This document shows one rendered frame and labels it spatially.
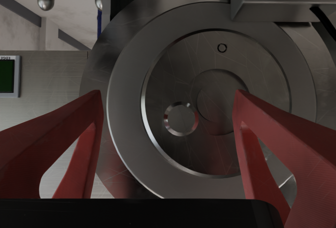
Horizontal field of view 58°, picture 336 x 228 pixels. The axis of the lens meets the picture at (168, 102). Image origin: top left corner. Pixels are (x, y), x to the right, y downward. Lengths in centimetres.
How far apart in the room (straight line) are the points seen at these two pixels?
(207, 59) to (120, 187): 8
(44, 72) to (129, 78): 38
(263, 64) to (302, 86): 3
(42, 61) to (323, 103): 45
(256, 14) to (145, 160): 10
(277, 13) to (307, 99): 5
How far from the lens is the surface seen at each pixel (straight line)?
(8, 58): 57
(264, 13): 17
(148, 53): 17
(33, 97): 55
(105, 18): 19
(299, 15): 17
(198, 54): 15
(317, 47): 19
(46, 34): 399
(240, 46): 16
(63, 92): 53
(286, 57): 18
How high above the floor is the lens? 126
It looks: 4 degrees down
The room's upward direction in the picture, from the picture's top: 180 degrees counter-clockwise
